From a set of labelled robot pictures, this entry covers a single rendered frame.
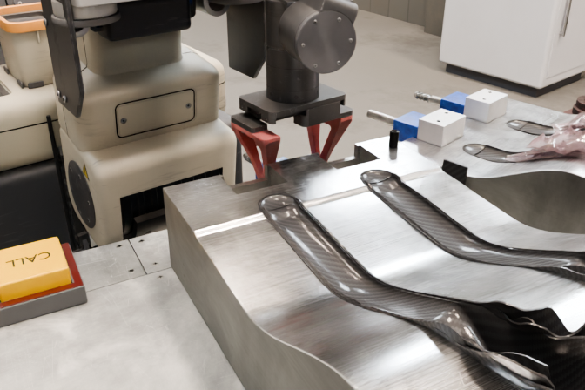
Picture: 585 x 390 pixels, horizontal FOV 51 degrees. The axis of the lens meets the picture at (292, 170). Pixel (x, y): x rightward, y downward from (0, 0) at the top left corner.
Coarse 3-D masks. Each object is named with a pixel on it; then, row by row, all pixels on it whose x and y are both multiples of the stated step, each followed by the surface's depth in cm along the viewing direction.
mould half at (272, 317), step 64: (192, 192) 57; (256, 192) 57; (320, 192) 57; (448, 192) 58; (192, 256) 53; (256, 256) 49; (384, 256) 49; (448, 256) 49; (256, 320) 42; (320, 320) 40; (384, 320) 37; (576, 320) 35; (256, 384) 45; (320, 384) 34; (384, 384) 30; (448, 384) 30; (512, 384) 31
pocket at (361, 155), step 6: (354, 144) 67; (354, 150) 67; (360, 150) 67; (366, 150) 66; (354, 156) 68; (360, 156) 67; (366, 156) 66; (372, 156) 65; (330, 162) 66; (336, 162) 66; (342, 162) 66; (348, 162) 67; (354, 162) 67; (360, 162) 67; (366, 162) 66; (336, 168) 66; (342, 168) 67
